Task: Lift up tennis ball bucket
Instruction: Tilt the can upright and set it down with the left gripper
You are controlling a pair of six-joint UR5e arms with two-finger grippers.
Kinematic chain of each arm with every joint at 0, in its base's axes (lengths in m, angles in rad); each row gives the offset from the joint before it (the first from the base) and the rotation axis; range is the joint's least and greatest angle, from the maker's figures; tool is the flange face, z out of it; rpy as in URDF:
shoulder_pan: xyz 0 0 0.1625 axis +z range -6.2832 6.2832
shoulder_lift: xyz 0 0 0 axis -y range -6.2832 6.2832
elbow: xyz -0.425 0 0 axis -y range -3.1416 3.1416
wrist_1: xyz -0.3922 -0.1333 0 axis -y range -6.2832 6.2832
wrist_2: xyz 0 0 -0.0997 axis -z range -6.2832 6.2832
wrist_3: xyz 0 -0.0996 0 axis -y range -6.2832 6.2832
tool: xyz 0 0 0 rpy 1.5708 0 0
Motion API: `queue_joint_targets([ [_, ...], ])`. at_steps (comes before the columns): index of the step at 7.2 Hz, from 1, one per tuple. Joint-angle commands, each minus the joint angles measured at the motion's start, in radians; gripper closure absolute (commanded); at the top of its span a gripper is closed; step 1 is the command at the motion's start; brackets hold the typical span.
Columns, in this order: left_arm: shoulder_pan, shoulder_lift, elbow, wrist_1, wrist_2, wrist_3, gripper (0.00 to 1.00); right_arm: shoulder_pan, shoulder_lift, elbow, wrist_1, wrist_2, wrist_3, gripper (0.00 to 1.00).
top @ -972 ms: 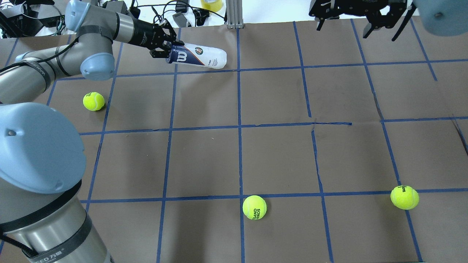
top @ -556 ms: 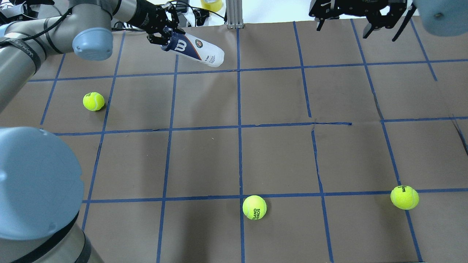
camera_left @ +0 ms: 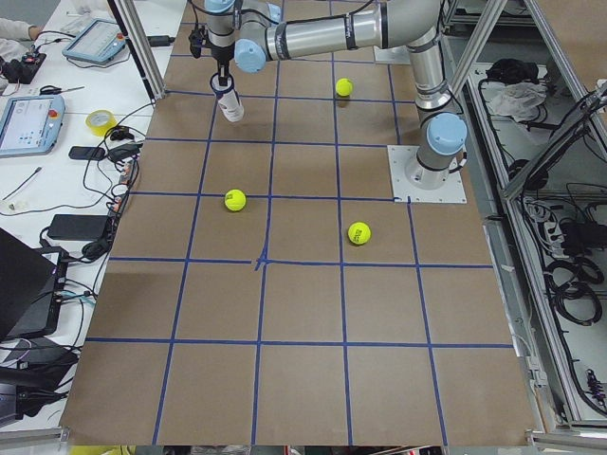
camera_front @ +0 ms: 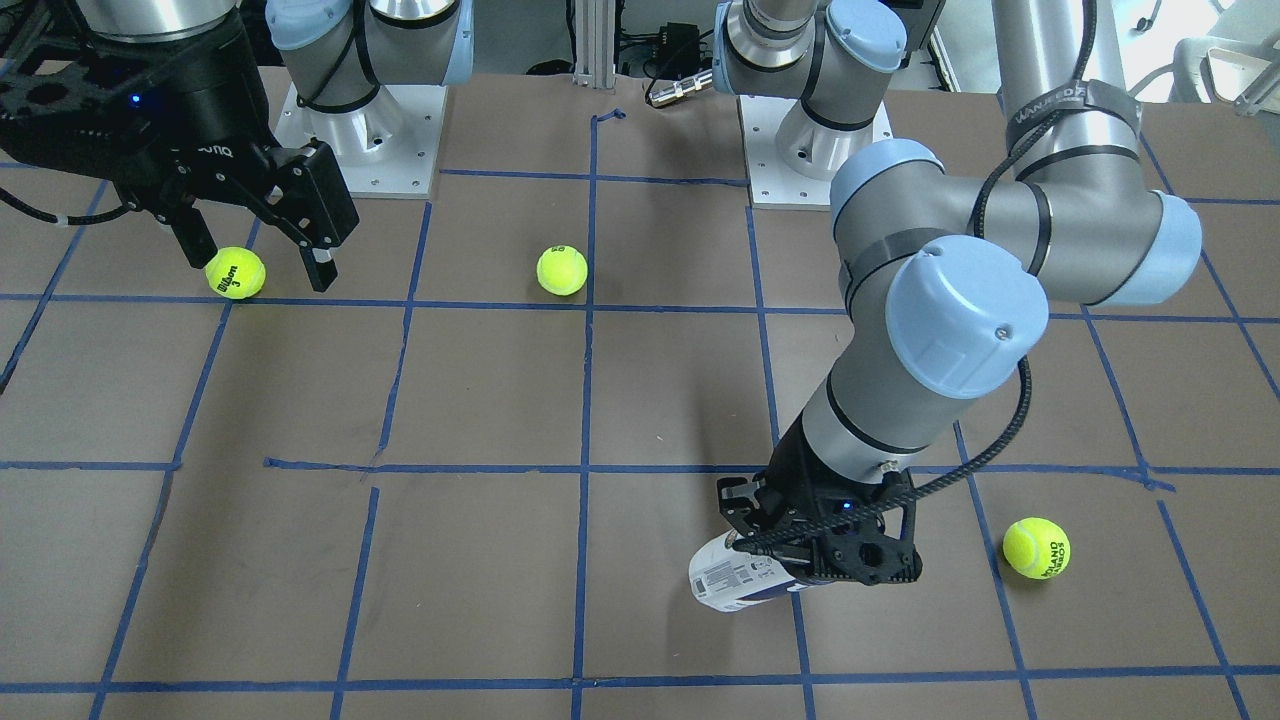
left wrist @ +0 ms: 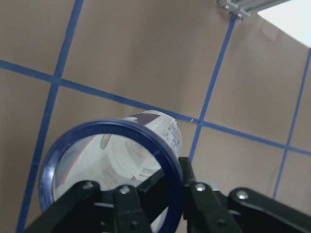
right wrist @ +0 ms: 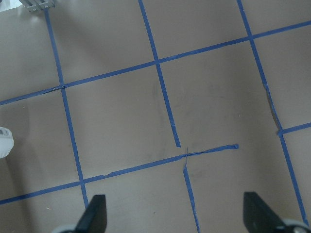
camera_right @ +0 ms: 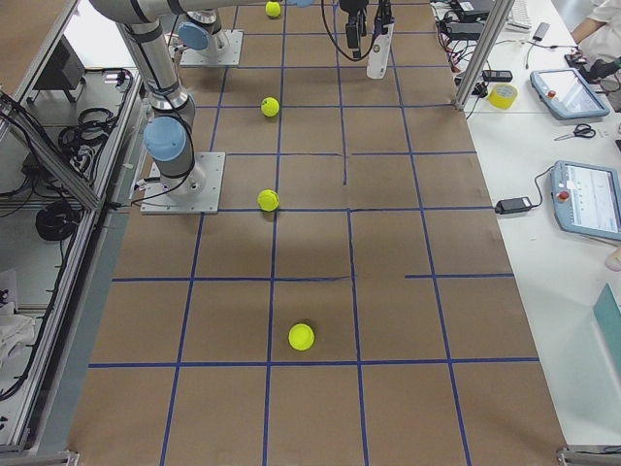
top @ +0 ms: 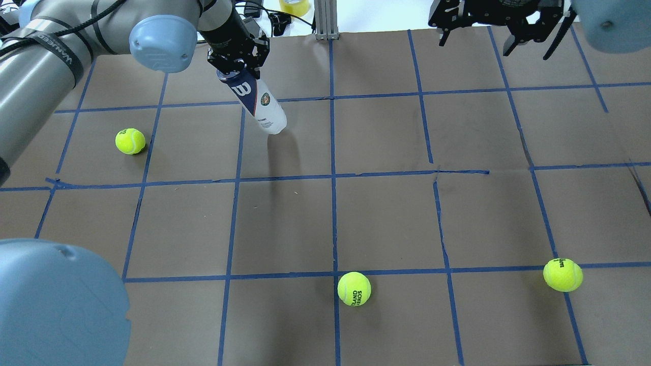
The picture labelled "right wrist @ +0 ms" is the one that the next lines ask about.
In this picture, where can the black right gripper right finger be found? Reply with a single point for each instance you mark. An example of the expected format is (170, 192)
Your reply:
(258, 217)

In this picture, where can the aluminium frame post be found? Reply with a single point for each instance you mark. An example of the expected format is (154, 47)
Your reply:
(37, 5)

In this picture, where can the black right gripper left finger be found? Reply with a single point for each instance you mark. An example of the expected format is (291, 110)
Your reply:
(94, 219)

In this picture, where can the clear tennis ball can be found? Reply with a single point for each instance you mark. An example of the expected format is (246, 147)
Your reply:
(6, 142)

